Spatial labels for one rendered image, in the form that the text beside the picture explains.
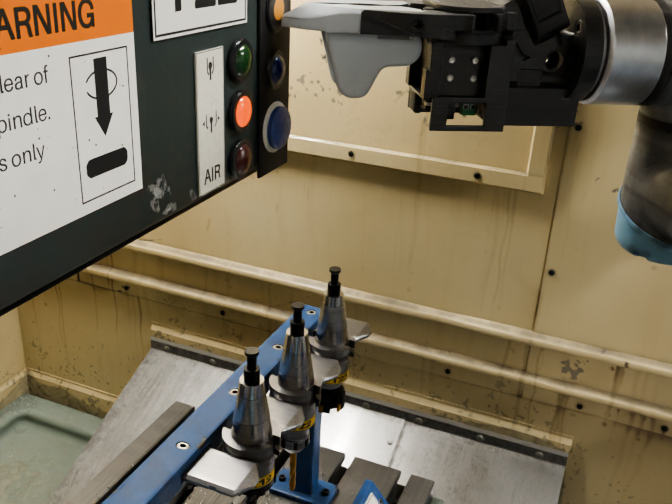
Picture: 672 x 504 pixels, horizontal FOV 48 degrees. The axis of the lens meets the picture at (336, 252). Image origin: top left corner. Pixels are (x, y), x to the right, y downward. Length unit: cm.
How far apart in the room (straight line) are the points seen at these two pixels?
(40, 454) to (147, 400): 36
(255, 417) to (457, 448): 72
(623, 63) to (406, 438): 104
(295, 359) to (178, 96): 50
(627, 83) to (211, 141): 28
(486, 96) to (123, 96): 25
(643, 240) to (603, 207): 62
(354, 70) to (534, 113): 13
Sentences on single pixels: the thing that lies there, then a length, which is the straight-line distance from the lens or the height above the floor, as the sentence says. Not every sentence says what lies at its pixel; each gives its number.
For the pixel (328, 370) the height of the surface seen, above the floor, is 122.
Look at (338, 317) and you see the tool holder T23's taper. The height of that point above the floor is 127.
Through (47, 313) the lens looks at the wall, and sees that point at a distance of 188.
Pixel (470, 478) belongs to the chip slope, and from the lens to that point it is 144.
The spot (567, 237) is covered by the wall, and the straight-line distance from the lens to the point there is 126.
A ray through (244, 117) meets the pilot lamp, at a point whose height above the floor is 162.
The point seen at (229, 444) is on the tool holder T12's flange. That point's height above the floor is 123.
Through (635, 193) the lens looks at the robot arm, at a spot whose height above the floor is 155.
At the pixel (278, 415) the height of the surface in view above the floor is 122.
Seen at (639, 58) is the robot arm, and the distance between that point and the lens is 56.
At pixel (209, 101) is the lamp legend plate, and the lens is 46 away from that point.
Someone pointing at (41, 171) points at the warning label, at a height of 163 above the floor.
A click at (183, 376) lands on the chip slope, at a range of 164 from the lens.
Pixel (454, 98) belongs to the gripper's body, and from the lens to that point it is 52.
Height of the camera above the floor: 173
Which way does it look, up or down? 24 degrees down
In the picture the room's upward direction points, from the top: 3 degrees clockwise
